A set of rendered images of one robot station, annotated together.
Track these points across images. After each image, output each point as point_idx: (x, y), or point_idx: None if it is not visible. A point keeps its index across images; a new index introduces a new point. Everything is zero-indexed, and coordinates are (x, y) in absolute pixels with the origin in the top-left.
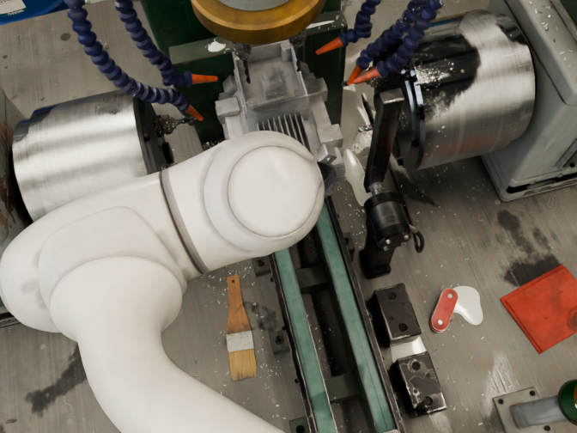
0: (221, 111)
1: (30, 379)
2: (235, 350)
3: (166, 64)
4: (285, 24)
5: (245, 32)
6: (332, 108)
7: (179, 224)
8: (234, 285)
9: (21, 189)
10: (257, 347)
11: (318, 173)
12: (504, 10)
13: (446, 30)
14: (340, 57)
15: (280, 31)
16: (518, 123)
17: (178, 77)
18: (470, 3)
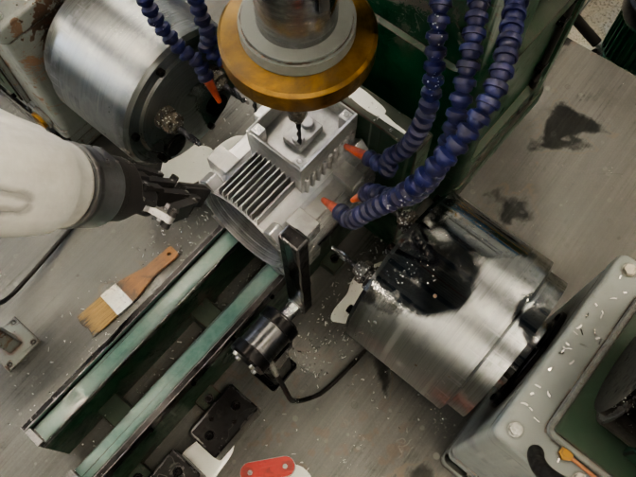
0: (258, 114)
1: None
2: (106, 300)
3: (203, 31)
4: (255, 90)
5: (225, 65)
6: (389, 213)
7: None
8: (166, 257)
9: (53, 21)
10: (121, 318)
11: (4, 203)
12: (582, 297)
13: (475, 248)
14: (403, 175)
15: (250, 91)
16: (449, 398)
17: (212, 51)
18: None
